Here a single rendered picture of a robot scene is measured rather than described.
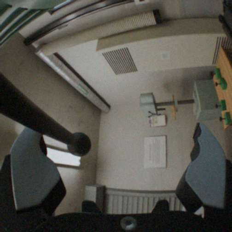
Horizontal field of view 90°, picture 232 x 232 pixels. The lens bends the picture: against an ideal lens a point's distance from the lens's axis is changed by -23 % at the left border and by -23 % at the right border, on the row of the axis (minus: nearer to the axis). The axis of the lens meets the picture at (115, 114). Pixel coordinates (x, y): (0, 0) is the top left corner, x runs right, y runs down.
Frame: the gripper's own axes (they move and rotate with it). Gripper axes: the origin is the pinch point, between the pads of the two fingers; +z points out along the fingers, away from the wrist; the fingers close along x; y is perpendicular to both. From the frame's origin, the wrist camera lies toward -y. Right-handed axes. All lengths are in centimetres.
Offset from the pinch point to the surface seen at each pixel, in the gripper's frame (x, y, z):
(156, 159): 86, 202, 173
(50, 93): -91, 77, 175
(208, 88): 135, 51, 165
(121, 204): 24, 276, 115
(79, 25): -41, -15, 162
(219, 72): 108, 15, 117
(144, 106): 45, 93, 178
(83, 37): -34, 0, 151
